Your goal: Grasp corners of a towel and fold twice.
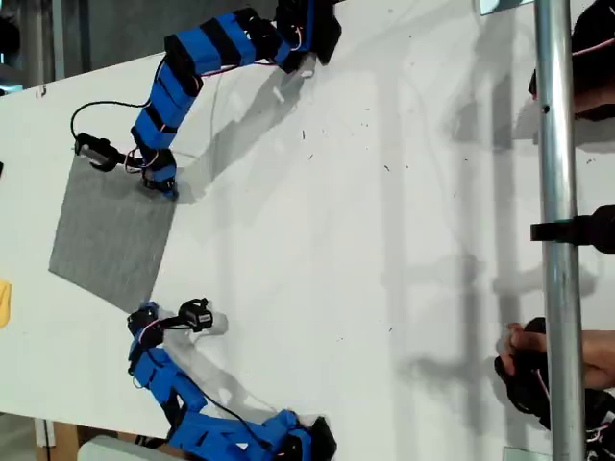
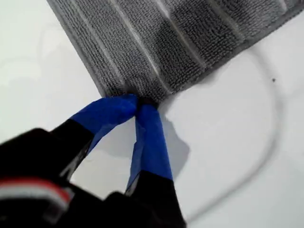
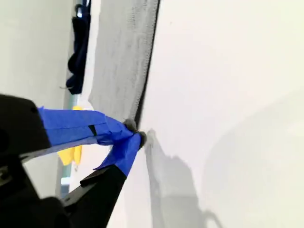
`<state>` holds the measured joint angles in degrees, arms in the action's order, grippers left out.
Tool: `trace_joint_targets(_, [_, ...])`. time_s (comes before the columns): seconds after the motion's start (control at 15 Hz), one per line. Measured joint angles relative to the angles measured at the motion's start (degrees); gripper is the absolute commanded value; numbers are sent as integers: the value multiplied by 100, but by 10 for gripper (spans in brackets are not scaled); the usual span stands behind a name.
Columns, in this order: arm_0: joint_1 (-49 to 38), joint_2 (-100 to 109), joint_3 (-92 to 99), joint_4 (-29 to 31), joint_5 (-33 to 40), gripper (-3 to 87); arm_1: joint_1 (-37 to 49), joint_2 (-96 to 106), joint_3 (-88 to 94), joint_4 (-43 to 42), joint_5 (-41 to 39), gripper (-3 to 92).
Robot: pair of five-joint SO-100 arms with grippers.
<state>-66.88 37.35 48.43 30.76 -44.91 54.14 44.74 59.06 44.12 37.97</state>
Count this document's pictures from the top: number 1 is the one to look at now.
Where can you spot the grey towel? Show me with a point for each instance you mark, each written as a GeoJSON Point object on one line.
{"type": "Point", "coordinates": [110, 240]}

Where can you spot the yellow object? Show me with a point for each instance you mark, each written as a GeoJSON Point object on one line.
{"type": "Point", "coordinates": [5, 302]}

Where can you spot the small black clip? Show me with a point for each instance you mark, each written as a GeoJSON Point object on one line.
{"type": "Point", "coordinates": [41, 91]}

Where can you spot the black round object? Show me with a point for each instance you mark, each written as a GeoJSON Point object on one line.
{"type": "Point", "coordinates": [8, 36]}

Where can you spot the steel post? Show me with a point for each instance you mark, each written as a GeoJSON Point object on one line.
{"type": "Point", "coordinates": [557, 144]}

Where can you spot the white box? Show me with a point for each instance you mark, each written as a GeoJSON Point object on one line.
{"type": "Point", "coordinates": [110, 451]}

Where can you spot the grey frame bar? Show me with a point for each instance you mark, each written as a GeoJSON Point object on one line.
{"type": "Point", "coordinates": [58, 38]}

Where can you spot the white bracket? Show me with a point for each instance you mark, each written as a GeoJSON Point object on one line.
{"type": "Point", "coordinates": [43, 432]}

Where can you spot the black post clamp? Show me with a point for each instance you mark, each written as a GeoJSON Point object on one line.
{"type": "Point", "coordinates": [596, 230]}

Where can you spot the wooden board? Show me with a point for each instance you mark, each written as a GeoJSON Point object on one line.
{"type": "Point", "coordinates": [65, 442]}

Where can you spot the black camera stalk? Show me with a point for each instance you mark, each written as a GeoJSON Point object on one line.
{"type": "Point", "coordinates": [115, 165]}
{"type": "Point", "coordinates": [170, 322]}

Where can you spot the person's left hand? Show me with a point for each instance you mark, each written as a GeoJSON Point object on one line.
{"type": "Point", "coordinates": [528, 343]}

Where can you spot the black camera box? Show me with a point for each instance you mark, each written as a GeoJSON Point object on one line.
{"type": "Point", "coordinates": [197, 317]}
{"type": "Point", "coordinates": [93, 149]}

